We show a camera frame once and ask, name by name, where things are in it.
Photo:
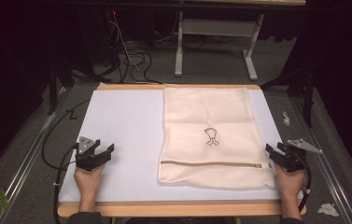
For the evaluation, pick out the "black stand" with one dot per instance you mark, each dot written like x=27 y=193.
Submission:
x=309 y=99
x=52 y=93

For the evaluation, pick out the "metal floor rail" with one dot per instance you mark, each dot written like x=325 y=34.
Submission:
x=21 y=171
x=335 y=193

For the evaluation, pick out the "cream mesh laundry bag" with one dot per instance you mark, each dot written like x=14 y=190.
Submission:
x=208 y=112

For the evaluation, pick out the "small crumpled white tissue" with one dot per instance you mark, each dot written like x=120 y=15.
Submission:
x=286 y=118

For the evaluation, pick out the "person's left hand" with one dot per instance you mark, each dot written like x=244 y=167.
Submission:
x=88 y=182

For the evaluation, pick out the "white foam board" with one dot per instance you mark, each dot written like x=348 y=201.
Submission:
x=127 y=124

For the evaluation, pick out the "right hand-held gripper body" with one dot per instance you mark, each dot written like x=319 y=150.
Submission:
x=293 y=160

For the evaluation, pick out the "person's right hand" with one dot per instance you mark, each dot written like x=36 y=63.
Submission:
x=290 y=185

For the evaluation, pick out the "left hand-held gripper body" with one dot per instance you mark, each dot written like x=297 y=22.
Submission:
x=85 y=157

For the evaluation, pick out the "white metal desk frame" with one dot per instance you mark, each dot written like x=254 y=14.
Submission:
x=220 y=27

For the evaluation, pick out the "large crumpled white tissue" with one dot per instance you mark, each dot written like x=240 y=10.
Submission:
x=328 y=210

